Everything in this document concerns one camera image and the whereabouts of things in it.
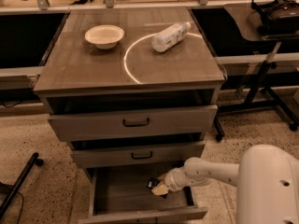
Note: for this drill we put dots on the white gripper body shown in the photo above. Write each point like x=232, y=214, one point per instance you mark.
x=172, y=181

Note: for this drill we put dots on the dark blue rxbar wrapper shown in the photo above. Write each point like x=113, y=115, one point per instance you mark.
x=152, y=183

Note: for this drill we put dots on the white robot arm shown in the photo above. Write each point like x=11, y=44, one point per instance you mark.
x=266, y=181

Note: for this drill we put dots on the middle grey drawer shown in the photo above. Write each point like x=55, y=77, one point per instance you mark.
x=118, y=156

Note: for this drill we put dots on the bottom grey open drawer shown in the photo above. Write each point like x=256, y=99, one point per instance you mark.
x=120, y=195

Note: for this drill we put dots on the grey wooden drawer cabinet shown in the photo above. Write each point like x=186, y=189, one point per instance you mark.
x=79, y=78

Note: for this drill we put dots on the top grey drawer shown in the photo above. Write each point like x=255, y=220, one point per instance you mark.
x=108, y=125

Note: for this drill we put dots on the black rolling stand right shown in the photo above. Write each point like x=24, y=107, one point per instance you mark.
x=261, y=85

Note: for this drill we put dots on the black stand leg left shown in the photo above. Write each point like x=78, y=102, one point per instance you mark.
x=12, y=190

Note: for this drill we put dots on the white plastic bottle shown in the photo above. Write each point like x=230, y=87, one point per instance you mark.
x=170, y=36

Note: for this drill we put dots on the white paper bowl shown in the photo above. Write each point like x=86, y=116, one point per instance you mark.
x=104, y=36

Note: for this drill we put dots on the black vr headset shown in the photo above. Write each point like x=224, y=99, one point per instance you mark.
x=278, y=16

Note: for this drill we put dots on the black middle drawer handle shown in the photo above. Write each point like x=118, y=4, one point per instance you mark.
x=141, y=156

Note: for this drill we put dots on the black drawer handle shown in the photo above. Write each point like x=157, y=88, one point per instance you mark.
x=140, y=123
x=141, y=156

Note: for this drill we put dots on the black top drawer handle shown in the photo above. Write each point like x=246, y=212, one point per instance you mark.
x=140, y=123

